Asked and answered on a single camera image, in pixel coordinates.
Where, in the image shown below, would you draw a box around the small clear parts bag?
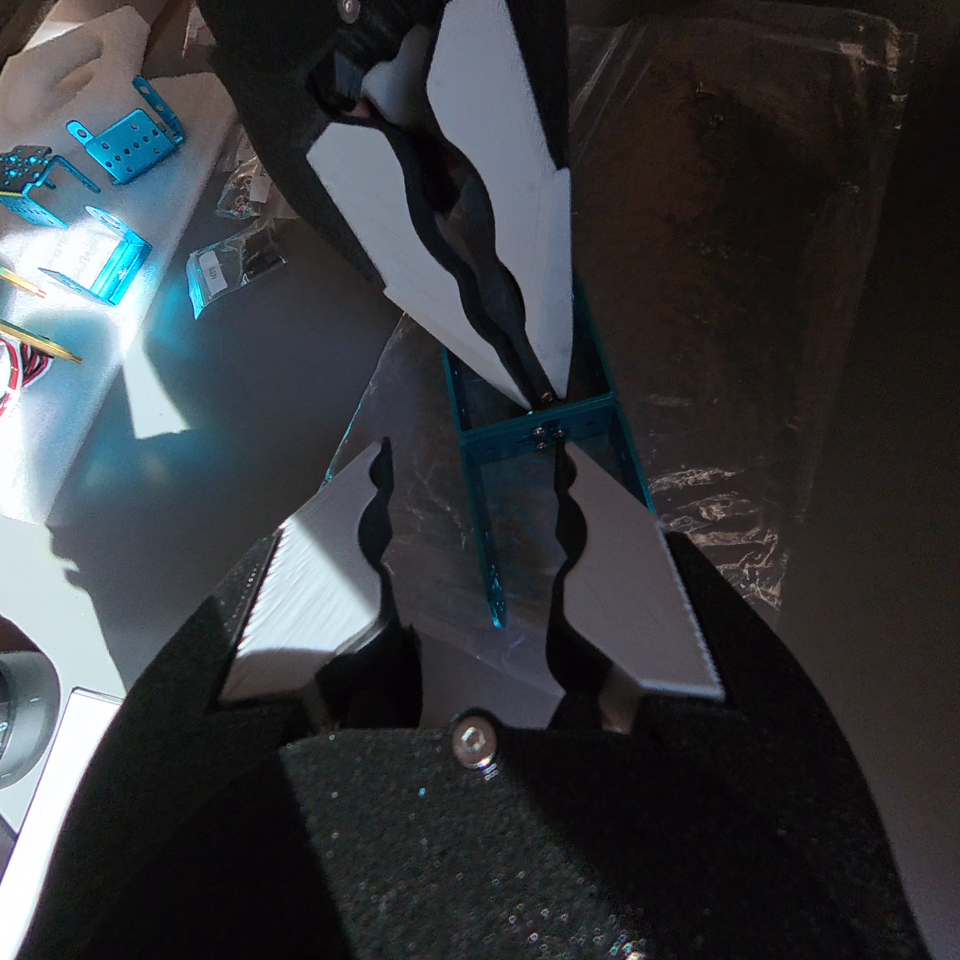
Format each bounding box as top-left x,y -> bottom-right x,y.
185,225 -> 291,321
218,150 -> 280,228

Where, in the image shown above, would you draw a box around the blue perforated metal bracket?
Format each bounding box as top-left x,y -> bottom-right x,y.
66,75 -> 190,187

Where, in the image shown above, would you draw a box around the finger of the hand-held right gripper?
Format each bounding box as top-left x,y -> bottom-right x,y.
428,0 -> 580,396
308,120 -> 543,408

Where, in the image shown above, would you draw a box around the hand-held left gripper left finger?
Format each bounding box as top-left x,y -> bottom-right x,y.
221,438 -> 400,708

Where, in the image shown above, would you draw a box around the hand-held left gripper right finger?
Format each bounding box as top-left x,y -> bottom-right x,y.
546,443 -> 727,705

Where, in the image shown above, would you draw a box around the printed instruction manual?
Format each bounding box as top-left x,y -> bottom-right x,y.
0,687 -> 130,874

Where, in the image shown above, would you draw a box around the blue metal bracket assembly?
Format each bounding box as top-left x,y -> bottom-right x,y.
440,285 -> 655,633

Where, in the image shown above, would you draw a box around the blue metal servo bracket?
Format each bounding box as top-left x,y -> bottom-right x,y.
0,143 -> 100,228

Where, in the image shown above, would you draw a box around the small blue metal bracket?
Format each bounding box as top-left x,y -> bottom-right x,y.
38,207 -> 156,307

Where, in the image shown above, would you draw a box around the clear plastic bag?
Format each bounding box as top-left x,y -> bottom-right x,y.
323,15 -> 918,693

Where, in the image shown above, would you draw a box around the red wires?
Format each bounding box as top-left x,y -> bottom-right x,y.
0,338 -> 40,423

